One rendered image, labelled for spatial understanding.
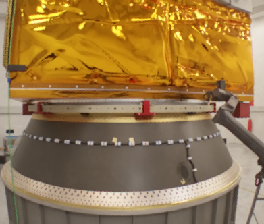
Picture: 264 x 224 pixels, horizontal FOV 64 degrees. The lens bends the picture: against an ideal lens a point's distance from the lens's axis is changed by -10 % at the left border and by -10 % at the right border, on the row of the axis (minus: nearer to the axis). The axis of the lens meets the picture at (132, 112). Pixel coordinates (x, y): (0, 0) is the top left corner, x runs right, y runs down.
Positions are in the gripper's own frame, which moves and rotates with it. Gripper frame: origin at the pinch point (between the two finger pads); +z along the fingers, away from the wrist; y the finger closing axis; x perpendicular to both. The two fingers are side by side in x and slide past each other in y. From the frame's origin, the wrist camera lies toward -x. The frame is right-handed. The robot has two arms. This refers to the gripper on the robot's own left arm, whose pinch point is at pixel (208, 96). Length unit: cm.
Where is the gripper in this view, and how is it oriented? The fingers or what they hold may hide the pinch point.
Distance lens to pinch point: 167.6
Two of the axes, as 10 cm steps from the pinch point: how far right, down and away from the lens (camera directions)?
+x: 0.0, 10.0, 0.3
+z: -4.0, -0.2, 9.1
